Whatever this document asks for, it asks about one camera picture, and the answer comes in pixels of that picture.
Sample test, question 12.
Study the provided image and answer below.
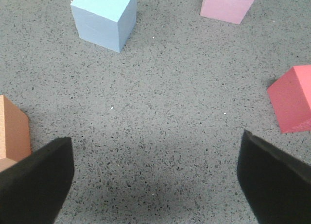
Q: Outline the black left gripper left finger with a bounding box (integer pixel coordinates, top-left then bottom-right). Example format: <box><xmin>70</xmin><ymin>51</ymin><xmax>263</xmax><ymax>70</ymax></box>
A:
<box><xmin>0</xmin><ymin>137</ymin><xmax>74</xmax><ymax>224</ymax></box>

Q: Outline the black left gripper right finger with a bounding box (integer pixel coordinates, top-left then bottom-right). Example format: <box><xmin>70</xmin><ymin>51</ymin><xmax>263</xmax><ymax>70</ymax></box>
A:
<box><xmin>237</xmin><ymin>130</ymin><xmax>311</xmax><ymax>224</ymax></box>

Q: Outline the light blue foam cube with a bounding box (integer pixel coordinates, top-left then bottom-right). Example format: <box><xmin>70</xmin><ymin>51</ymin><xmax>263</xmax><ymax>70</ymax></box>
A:
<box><xmin>70</xmin><ymin>0</ymin><xmax>137</xmax><ymax>52</ymax></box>

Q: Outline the orange foam cube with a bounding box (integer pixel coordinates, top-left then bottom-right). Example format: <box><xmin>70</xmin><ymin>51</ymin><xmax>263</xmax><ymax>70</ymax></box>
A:
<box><xmin>0</xmin><ymin>95</ymin><xmax>32</xmax><ymax>171</ymax></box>

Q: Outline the red textured foam cube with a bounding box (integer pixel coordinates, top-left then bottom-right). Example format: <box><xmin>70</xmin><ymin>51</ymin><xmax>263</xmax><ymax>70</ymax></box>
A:
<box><xmin>267</xmin><ymin>65</ymin><xmax>311</xmax><ymax>133</ymax></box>

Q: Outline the pink foam cube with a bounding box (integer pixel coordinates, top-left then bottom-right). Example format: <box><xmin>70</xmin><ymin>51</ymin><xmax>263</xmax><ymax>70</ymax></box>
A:
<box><xmin>200</xmin><ymin>0</ymin><xmax>254</xmax><ymax>24</ymax></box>

